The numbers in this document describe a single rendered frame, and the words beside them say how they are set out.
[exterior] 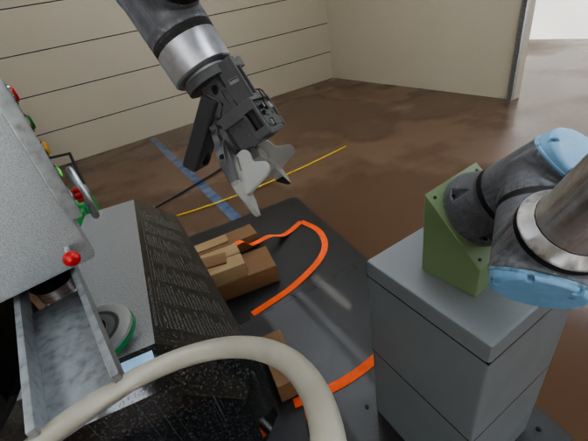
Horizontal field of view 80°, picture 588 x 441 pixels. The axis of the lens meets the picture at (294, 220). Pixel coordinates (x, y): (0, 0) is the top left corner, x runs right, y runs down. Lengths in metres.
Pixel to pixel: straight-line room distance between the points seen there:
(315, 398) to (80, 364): 0.48
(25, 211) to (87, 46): 5.38
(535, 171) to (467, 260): 0.26
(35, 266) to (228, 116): 0.55
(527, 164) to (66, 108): 5.91
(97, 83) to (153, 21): 5.65
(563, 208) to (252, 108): 0.45
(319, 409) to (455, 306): 0.67
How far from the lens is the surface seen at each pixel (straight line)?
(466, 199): 0.90
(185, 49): 0.51
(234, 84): 0.50
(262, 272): 2.23
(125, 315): 1.10
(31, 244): 0.87
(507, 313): 0.97
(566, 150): 0.80
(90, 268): 1.51
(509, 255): 0.71
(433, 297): 0.97
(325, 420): 0.33
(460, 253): 0.93
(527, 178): 0.79
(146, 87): 6.26
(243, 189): 0.47
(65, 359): 0.76
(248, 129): 0.50
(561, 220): 0.63
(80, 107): 6.19
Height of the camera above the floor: 1.55
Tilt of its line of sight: 33 degrees down
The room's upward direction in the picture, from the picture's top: 11 degrees counter-clockwise
